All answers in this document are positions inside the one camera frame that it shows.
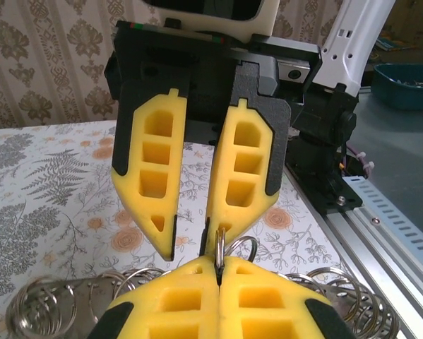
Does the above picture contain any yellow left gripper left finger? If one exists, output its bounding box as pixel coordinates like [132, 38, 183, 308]
[86, 256, 222, 339]

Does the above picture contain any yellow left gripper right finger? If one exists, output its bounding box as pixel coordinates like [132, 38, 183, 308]
[219, 256, 357, 339]

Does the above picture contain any silver split key ring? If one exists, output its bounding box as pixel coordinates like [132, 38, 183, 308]
[225, 235, 261, 265]
[214, 227, 228, 273]
[90, 267, 170, 305]
[5, 274, 80, 337]
[285, 267, 402, 339]

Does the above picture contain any grey metal sheet panel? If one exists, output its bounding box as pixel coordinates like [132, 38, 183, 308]
[352, 88, 423, 248]

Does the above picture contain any teal plastic bin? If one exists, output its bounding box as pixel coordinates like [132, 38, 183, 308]
[369, 62, 423, 112]

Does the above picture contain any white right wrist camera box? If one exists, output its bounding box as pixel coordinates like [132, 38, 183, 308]
[140, 0, 281, 37]

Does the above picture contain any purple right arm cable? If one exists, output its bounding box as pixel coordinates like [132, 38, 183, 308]
[343, 141, 375, 177]

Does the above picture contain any aluminium mounting rail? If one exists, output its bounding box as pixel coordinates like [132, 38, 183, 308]
[285, 165, 423, 339]

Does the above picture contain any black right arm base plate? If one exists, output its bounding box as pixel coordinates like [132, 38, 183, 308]
[316, 176, 364, 217]

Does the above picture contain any slotted grey cable duct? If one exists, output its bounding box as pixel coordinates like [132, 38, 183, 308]
[340, 174, 423, 273]

